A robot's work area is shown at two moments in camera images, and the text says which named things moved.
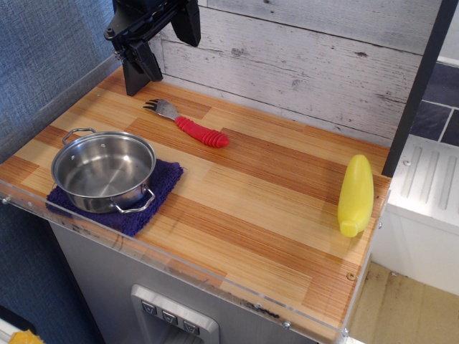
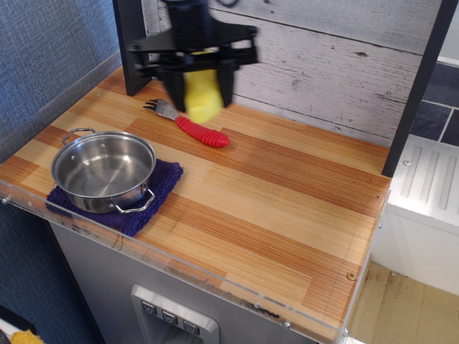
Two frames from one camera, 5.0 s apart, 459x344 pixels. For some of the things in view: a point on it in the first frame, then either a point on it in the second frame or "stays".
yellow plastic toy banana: x=356 y=196 → x=203 y=95
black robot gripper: x=137 y=21 → x=196 y=44
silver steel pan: x=97 y=171 stays
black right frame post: x=433 y=46 stays
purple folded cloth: x=165 y=176 stays
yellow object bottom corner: x=24 y=337 stays
